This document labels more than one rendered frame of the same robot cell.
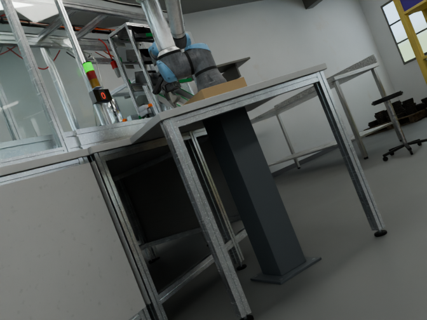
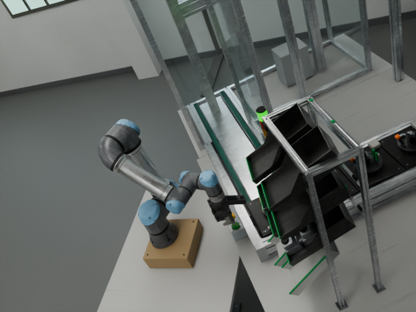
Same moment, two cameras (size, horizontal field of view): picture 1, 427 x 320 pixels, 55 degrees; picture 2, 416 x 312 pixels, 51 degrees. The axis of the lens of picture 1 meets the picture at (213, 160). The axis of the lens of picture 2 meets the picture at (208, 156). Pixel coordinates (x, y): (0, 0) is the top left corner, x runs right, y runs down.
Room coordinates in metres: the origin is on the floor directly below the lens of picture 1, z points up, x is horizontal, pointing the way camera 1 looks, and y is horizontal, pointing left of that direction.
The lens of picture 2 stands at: (3.55, -0.67, 2.59)
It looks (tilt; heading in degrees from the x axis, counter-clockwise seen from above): 39 degrees down; 147
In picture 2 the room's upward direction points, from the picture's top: 24 degrees counter-clockwise
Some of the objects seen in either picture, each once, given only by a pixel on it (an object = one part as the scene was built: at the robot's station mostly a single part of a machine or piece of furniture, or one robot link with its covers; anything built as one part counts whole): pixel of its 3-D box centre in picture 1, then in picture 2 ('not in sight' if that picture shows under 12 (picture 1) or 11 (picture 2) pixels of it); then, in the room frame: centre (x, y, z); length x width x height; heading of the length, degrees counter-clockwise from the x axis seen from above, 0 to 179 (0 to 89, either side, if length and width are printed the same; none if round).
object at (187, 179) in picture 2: (161, 48); (190, 182); (2.23, 0.04, 1.29); 0.11 x 0.11 x 0.08; 11
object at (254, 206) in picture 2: not in sight; (276, 209); (2.47, 0.27, 0.96); 0.24 x 0.24 x 0.02; 58
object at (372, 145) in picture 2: not in sight; (367, 158); (2.73, 0.69, 1.01); 0.24 x 0.24 x 0.13; 58
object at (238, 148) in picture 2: not in sight; (260, 177); (2.23, 0.45, 0.91); 0.84 x 0.28 x 0.10; 148
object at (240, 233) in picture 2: not in sight; (233, 220); (2.28, 0.13, 0.93); 0.21 x 0.07 x 0.06; 148
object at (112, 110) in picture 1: (111, 111); not in sight; (3.40, 0.63, 1.32); 0.14 x 0.14 x 0.38
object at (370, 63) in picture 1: (311, 127); not in sight; (5.96, -1.49, 0.58); 2.18 x 0.82 x 1.15; 29
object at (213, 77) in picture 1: (209, 80); (161, 230); (2.01, -0.13, 0.99); 0.15 x 0.15 x 0.10
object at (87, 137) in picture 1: (142, 129); (233, 193); (2.15, 0.29, 0.91); 0.89 x 0.06 x 0.11; 148
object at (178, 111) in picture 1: (216, 111); (179, 247); (2.06, -0.10, 0.84); 0.90 x 0.70 x 0.03; 119
